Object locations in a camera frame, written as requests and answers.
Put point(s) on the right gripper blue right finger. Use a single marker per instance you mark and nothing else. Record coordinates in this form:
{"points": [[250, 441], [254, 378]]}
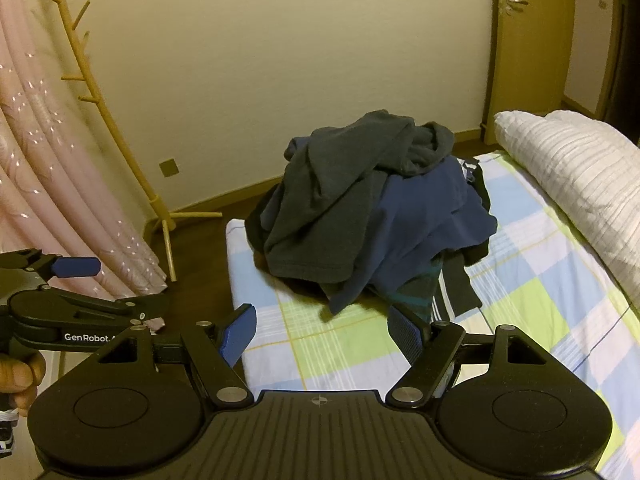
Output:
{"points": [[430, 349]]}

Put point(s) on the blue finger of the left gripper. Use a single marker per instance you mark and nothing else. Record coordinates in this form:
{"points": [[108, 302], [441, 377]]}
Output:
{"points": [[76, 267]]}

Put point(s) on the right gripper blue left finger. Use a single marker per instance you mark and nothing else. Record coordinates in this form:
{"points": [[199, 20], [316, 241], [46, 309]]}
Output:
{"points": [[211, 352]]}

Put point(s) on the dark grey garment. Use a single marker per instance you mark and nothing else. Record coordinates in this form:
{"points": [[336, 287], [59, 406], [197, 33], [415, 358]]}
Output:
{"points": [[311, 226]]}

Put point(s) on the person's left hand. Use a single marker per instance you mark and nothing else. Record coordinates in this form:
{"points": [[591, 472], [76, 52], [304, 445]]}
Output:
{"points": [[20, 380]]}

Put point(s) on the black striped garment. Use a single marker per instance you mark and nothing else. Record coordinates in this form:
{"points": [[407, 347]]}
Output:
{"points": [[457, 284]]}

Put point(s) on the pink curtain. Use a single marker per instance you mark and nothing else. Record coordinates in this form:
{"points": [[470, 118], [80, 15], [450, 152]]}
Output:
{"points": [[53, 198]]}

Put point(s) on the wooden coat rack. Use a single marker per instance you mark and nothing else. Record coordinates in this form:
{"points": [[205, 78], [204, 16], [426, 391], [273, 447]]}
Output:
{"points": [[166, 218]]}

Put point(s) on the navy blue garment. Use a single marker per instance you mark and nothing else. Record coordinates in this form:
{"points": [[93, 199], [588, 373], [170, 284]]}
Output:
{"points": [[367, 260]]}

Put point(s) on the checked bed sheet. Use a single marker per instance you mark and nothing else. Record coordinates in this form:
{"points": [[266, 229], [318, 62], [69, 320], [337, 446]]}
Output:
{"points": [[539, 275]]}

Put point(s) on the white folded quilt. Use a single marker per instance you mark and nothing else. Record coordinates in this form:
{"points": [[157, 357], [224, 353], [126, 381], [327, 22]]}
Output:
{"points": [[591, 171]]}

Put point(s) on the wooden door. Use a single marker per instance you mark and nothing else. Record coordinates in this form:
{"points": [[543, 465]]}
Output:
{"points": [[532, 53]]}

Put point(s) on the low wall socket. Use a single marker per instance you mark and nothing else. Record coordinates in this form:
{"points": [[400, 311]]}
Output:
{"points": [[169, 168]]}

